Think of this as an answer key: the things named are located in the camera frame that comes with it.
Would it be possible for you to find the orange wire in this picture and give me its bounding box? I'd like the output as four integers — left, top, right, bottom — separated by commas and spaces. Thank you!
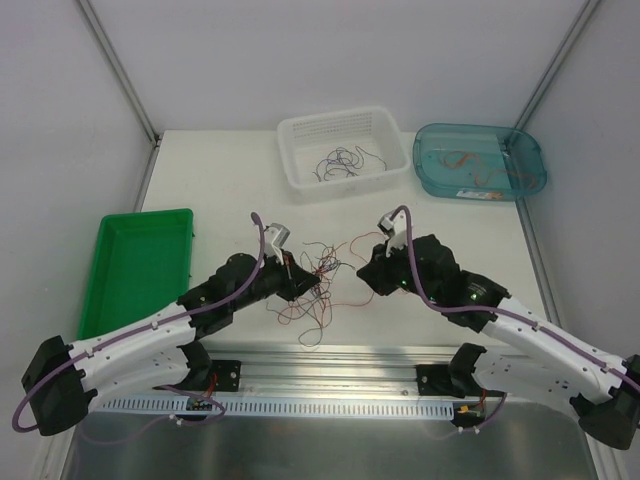
277, 230, 389, 326
438, 149, 544, 185

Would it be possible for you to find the purple thin wire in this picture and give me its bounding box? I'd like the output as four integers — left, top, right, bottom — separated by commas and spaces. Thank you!
312, 147, 366, 182

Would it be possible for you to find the black thin wire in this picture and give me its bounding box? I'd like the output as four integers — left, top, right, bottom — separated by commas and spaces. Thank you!
349, 144, 389, 174

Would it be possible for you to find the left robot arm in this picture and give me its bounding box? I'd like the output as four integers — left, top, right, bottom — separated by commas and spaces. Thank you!
12, 252, 320, 436

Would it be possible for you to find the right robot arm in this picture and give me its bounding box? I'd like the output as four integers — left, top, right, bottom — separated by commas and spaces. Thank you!
357, 235, 639, 450

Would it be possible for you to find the white perforated basket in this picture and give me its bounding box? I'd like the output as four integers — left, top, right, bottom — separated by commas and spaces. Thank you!
277, 106, 411, 202

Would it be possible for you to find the green plastic tray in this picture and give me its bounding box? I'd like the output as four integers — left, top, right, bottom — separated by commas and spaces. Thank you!
77, 209, 194, 340

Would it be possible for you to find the teal transparent container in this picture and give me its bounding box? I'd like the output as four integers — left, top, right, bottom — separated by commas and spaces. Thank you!
412, 123, 547, 201

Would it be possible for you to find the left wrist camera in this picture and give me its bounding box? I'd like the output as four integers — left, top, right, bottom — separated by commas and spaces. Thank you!
264, 223, 290, 264

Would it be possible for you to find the aluminium mounting rail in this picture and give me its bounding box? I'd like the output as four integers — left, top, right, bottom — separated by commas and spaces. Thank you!
60, 341, 600, 404

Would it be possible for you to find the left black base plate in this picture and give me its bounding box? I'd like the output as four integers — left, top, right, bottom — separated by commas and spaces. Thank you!
207, 360, 242, 393

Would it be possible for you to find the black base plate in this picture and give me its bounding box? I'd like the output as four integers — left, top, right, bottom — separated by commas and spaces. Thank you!
415, 364, 503, 399
207, 360, 242, 393

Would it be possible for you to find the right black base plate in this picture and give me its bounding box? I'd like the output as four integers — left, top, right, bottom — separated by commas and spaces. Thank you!
415, 364, 503, 399

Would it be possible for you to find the white slotted cable duct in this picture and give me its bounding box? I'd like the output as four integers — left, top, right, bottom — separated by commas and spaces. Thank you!
97, 394, 454, 421

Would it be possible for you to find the left aluminium frame post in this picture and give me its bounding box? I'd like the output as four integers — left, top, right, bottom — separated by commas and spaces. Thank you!
75, 0, 160, 146

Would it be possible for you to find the aluminium frame post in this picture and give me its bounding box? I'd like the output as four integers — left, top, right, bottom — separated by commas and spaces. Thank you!
514, 0, 603, 130
75, 0, 160, 146

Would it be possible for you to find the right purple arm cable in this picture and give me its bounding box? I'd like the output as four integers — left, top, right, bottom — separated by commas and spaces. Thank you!
394, 204, 640, 441

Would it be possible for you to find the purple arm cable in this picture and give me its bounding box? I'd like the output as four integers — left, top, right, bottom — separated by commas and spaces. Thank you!
394, 204, 640, 441
10, 212, 269, 445

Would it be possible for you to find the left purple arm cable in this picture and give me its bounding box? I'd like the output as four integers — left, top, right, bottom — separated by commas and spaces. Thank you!
10, 212, 269, 445

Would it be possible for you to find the right aluminium frame post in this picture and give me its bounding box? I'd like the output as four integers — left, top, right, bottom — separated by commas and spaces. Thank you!
514, 0, 603, 130

